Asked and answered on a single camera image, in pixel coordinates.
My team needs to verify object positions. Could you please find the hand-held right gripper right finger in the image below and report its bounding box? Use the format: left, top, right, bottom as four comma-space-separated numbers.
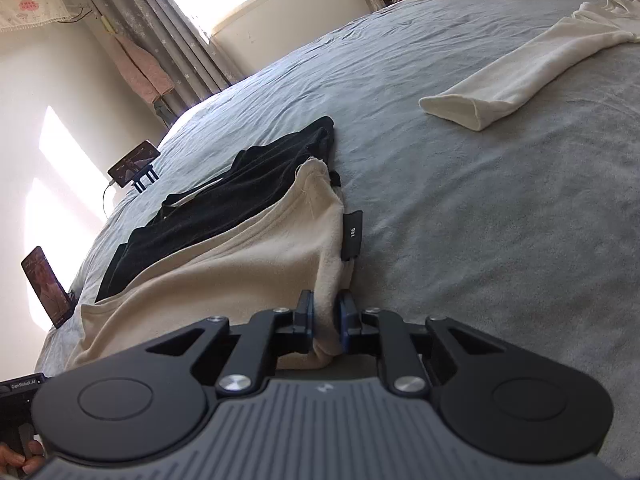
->
336, 290, 502, 398

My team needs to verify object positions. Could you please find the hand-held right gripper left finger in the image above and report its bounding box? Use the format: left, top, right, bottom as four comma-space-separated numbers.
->
144, 290, 317, 398

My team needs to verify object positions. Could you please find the beige bear print sweatshirt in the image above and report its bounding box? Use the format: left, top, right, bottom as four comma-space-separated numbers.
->
65, 116, 365, 371

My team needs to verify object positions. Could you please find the person's left hand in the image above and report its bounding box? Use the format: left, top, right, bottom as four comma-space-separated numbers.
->
0, 439, 47, 480

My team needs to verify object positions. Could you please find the large black smartphone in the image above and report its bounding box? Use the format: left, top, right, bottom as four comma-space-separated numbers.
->
20, 245, 77, 330

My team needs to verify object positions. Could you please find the grey bed blanket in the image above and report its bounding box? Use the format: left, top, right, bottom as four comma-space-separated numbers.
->
35, 0, 640, 480

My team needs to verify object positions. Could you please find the blue phone stand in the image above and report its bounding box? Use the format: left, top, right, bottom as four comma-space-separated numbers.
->
131, 165, 160, 193

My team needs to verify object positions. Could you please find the smartphone on blue stand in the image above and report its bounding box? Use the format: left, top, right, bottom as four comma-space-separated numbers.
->
107, 139, 162, 191

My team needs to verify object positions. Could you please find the dark blue hanging cloth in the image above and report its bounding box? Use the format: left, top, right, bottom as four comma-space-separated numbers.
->
152, 99, 174, 127

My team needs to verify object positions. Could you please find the pink hanging jacket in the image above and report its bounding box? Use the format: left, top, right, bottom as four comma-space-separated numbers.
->
112, 34, 177, 107

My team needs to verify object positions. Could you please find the white long sleeve shirt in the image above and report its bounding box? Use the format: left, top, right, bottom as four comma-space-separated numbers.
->
418, 0, 640, 134

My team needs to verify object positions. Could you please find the white embroidered wall cloth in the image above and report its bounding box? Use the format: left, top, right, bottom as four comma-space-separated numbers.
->
0, 0, 69, 31

